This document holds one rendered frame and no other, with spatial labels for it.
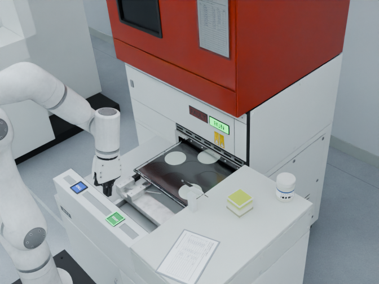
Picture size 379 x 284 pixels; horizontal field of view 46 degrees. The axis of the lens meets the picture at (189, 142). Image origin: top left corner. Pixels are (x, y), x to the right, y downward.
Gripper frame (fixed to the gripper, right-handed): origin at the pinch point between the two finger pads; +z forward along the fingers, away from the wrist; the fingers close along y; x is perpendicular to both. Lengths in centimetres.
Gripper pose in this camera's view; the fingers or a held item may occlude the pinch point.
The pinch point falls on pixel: (107, 190)
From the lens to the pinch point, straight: 167.1
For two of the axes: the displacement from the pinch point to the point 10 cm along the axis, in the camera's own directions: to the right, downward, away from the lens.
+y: -7.3, 2.8, -6.3
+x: 6.8, 4.0, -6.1
